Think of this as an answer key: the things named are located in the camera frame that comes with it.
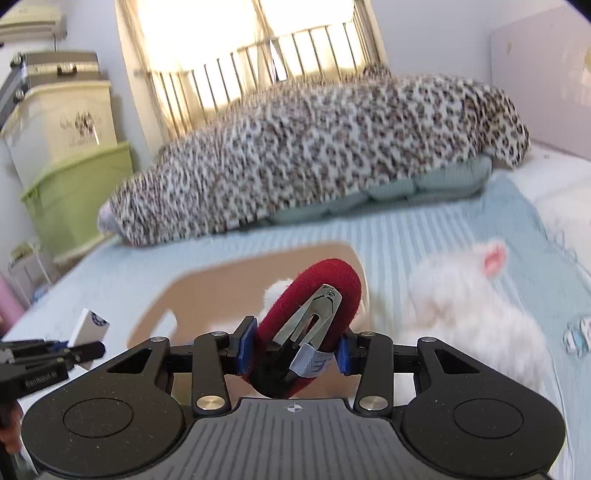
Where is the blue tissue pack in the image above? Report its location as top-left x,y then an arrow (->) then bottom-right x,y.
67,308 -> 110,348

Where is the beige oval storage bin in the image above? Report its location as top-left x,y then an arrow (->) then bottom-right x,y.
126,242 -> 370,347

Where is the white fluffy plush toy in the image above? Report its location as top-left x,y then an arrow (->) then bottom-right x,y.
372,238 -> 554,399

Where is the green plastic storage box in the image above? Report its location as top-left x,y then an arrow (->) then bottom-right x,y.
20,142 -> 133,264

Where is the leopard print blanket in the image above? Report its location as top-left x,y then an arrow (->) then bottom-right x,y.
97,65 -> 530,246

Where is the teal quilted pillow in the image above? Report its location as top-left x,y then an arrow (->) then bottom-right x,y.
266,154 -> 493,225

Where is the striped blue bed sheet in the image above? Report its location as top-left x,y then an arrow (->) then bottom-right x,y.
9,177 -> 590,479

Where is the cream plastic storage box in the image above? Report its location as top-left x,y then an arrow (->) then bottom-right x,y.
1,80 -> 117,188

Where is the white pillow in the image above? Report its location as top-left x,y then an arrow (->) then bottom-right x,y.
508,145 -> 590,271

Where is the silver metal suitcase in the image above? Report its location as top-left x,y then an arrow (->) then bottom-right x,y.
1,51 -> 101,126

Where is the metal window railing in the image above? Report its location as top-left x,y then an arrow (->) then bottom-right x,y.
147,12 -> 381,139

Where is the pink headboard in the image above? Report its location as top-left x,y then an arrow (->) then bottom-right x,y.
491,6 -> 590,159

